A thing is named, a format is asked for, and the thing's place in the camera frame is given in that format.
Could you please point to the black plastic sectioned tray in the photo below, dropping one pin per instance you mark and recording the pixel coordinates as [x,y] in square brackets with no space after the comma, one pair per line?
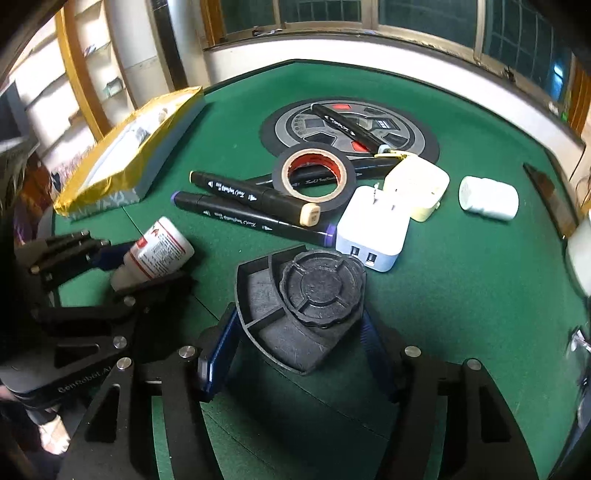
[296,304]

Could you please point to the black electrical tape roll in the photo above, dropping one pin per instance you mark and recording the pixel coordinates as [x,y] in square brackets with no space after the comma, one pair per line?
[316,154]

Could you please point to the window with metal grille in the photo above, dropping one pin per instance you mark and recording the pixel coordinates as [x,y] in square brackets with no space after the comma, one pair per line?
[514,40]

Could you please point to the black marker white tip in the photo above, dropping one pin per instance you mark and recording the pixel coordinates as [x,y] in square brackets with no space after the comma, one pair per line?
[349,127]

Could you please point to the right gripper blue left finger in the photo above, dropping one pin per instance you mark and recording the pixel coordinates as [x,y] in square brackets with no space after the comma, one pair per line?
[217,348]

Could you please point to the white USB power adapter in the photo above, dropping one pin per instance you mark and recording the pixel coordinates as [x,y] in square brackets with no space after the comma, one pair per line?
[373,228]

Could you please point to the round table centre control panel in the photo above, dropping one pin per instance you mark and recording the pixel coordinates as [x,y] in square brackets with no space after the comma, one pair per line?
[294,123]

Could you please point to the white bottle red label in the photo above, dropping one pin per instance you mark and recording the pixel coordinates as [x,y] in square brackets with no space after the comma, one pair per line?
[160,251]

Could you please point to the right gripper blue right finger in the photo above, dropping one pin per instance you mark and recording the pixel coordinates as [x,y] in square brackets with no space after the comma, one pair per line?
[380,361]

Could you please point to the black marker purple cap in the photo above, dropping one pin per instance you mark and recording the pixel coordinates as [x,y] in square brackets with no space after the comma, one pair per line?
[230,211]

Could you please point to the white wall shelf unit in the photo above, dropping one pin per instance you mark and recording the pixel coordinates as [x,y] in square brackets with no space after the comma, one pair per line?
[83,72]

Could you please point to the black marker beige cap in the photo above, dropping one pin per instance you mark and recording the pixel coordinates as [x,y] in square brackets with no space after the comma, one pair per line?
[260,198]

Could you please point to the gold lined cardboard box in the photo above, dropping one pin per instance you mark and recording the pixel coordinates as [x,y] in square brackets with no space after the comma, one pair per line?
[120,168]

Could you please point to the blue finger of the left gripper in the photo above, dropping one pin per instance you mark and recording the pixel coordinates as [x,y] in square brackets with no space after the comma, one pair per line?
[56,244]
[65,262]

